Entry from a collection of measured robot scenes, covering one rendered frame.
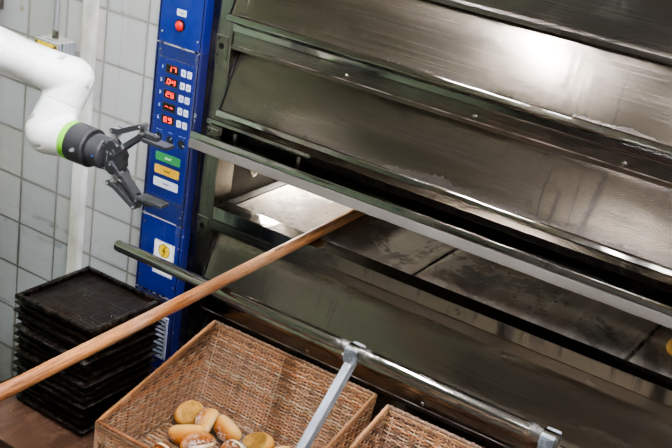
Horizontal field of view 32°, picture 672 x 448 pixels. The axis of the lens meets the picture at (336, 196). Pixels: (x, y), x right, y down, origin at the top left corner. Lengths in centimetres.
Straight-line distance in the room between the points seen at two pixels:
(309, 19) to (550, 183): 73
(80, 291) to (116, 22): 76
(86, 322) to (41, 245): 64
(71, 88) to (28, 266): 121
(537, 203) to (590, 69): 33
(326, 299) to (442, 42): 79
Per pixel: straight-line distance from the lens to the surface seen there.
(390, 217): 273
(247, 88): 308
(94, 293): 332
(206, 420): 326
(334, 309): 309
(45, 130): 272
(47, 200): 369
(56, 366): 239
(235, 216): 319
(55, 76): 273
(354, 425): 304
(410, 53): 278
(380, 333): 303
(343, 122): 292
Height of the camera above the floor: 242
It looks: 21 degrees down
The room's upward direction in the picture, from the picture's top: 9 degrees clockwise
